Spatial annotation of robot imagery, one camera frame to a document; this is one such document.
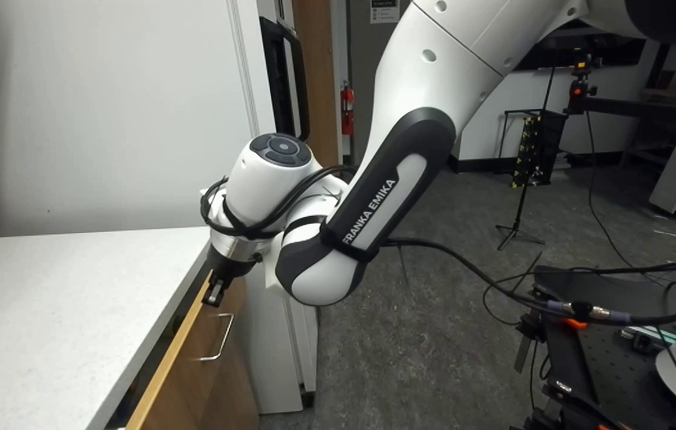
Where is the wooden wall panel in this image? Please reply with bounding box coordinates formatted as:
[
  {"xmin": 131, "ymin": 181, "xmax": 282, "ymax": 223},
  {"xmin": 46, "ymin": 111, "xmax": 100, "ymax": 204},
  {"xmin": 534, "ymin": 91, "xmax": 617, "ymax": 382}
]
[{"xmin": 292, "ymin": 0, "xmax": 344, "ymax": 170}]

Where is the orange clamp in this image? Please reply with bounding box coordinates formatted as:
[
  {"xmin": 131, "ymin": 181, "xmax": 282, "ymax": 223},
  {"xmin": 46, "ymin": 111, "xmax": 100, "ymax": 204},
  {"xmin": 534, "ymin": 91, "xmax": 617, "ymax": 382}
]
[{"xmin": 560, "ymin": 315, "xmax": 593, "ymax": 334}]

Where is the thick black floor cable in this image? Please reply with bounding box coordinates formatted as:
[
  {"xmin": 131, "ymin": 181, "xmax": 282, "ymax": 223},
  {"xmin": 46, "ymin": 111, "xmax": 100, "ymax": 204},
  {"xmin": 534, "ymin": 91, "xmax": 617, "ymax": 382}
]
[{"xmin": 574, "ymin": 246, "xmax": 676, "ymax": 278}]

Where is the black LED light panel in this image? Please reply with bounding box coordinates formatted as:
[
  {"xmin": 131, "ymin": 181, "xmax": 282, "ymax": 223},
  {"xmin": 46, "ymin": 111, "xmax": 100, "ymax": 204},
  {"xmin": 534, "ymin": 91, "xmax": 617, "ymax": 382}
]
[{"xmin": 511, "ymin": 109, "xmax": 569, "ymax": 191}]

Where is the black refrigerator dispenser panel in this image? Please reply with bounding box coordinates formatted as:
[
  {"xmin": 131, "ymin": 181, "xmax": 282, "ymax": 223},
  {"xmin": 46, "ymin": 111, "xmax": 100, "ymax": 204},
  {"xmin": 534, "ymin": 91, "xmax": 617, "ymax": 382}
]
[{"xmin": 259, "ymin": 15, "xmax": 313, "ymax": 181}]

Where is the black light stand tripod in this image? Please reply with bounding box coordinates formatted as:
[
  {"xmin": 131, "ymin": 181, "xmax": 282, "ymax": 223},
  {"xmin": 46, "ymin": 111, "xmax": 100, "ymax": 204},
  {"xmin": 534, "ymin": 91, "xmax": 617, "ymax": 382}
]
[{"xmin": 495, "ymin": 69, "xmax": 561, "ymax": 251}]

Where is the black camera on boom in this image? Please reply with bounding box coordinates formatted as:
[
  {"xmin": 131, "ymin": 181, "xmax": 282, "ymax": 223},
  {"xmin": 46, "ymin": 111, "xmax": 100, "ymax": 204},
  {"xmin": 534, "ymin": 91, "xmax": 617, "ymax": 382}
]
[{"xmin": 564, "ymin": 49, "xmax": 676, "ymax": 142}]

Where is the grey door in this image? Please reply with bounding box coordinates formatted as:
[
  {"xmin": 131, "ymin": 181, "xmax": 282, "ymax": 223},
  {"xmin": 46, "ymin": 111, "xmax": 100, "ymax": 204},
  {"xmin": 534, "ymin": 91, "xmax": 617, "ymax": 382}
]
[{"xmin": 347, "ymin": 0, "xmax": 395, "ymax": 167}]

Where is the black robot cable with connector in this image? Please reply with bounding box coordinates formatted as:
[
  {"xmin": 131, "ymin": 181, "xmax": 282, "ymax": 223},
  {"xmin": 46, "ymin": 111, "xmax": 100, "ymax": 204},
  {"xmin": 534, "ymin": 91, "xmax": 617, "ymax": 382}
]
[{"xmin": 381, "ymin": 234, "xmax": 676, "ymax": 331}]

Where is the red fire extinguisher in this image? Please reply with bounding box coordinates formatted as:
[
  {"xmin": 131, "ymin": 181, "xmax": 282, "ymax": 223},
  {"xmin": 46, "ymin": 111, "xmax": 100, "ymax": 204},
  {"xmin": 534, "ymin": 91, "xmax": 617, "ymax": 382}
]
[{"xmin": 340, "ymin": 82, "xmax": 356, "ymax": 138}]

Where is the silver drawer handle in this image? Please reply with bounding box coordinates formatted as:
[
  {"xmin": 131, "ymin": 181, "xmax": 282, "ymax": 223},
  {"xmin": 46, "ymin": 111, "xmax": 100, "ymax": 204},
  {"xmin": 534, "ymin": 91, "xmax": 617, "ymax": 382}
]
[{"xmin": 196, "ymin": 312, "xmax": 239, "ymax": 367}]

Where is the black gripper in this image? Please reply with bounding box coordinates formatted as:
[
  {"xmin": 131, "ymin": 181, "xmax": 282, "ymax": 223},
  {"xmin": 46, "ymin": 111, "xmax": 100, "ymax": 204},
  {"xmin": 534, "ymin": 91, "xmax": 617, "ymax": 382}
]
[{"xmin": 202, "ymin": 251, "xmax": 252, "ymax": 312}]

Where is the wooden front white drawer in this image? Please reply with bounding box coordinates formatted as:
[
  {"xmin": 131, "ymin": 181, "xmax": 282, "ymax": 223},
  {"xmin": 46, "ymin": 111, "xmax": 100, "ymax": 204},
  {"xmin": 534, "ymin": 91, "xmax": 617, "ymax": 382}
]
[{"xmin": 122, "ymin": 267, "xmax": 266, "ymax": 430}]

